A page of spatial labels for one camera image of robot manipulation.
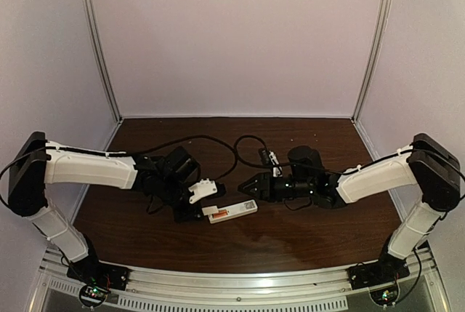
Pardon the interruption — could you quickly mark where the white remote control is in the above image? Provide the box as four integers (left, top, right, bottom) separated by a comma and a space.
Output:
207, 199, 258, 224

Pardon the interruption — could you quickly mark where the right black camera cable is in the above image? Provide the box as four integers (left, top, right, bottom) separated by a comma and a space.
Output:
234, 135, 360, 177

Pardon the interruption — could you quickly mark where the white battery cover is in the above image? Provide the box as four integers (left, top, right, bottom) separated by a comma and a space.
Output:
202, 206, 219, 216

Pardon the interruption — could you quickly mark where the right round circuit board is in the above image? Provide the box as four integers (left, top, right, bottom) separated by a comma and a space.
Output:
369, 284, 400, 308

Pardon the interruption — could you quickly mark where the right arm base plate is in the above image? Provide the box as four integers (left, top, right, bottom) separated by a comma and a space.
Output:
347, 261, 410, 290

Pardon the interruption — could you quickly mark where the left round circuit board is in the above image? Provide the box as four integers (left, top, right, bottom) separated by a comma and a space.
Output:
78, 285, 110, 308

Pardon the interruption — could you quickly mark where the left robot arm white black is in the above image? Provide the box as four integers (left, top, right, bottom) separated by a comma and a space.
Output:
1, 132, 218, 286

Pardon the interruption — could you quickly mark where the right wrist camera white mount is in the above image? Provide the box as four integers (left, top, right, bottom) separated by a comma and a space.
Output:
258, 148, 283, 177

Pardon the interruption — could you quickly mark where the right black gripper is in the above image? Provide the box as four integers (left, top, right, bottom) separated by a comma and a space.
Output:
238, 172, 314, 204

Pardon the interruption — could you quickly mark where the round circuit board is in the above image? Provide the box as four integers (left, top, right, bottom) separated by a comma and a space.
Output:
78, 285, 110, 308
369, 284, 400, 308

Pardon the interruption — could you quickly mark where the front aluminium rail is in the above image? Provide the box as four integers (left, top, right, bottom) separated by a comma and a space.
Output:
36, 246, 444, 312

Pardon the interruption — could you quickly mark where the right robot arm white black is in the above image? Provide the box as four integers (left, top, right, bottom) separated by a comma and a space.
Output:
238, 133, 464, 284

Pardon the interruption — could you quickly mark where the black camera cable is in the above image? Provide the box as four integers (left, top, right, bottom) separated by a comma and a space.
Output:
234, 135, 360, 177
105, 135, 239, 185

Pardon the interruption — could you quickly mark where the aluminium frame post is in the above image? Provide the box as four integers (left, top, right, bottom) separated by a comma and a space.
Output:
82, 0, 123, 123
352, 0, 392, 123

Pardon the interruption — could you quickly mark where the left black camera cable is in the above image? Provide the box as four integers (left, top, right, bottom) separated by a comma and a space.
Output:
105, 135, 239, 185

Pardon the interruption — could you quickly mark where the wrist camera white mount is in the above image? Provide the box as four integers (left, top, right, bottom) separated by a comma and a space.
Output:
258, 148, 283, 177
188, 179, 227, 204

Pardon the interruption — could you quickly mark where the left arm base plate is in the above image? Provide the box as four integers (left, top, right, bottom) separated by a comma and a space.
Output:
66, 257, 129, 291

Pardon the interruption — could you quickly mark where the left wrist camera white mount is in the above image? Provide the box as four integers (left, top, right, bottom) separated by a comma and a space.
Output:
188, 179, 227, 204

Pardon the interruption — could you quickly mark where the left aluminium frame post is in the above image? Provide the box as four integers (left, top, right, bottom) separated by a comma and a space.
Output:
82, 0, 123, 123

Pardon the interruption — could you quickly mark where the right aluminium frame post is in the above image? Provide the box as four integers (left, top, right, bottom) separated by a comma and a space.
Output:
352, 0, 392, 123

